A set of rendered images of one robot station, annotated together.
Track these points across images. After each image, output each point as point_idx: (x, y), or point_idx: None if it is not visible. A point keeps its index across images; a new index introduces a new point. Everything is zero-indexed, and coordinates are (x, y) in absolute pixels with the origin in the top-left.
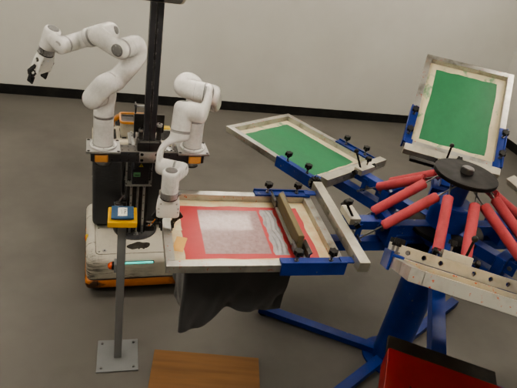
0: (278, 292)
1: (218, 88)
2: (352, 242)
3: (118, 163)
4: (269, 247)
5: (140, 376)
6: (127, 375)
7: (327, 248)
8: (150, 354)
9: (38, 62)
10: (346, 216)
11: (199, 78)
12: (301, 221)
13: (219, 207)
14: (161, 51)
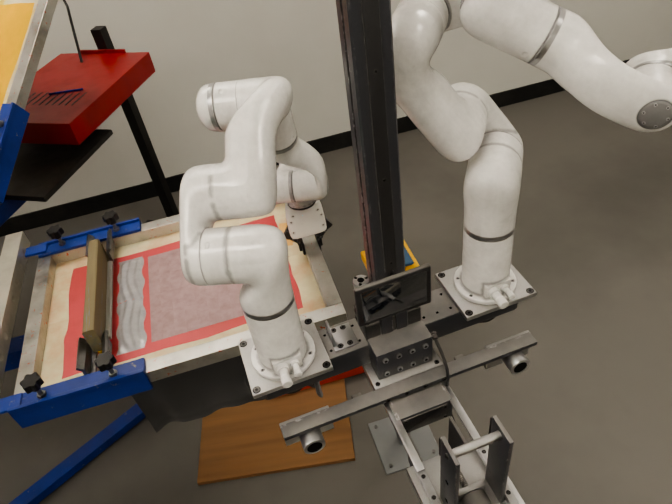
0: None
1: (185, 173)
2: (7, 263)
3: None
4: (148, 266)
5: (362, 418)
6: (379, 414)
7: (50, 283)
8: (359, 454)
9: None
10: None
11: (231, 119)
12: (66, 342)
13: (225, 328)
14: (347, 97)
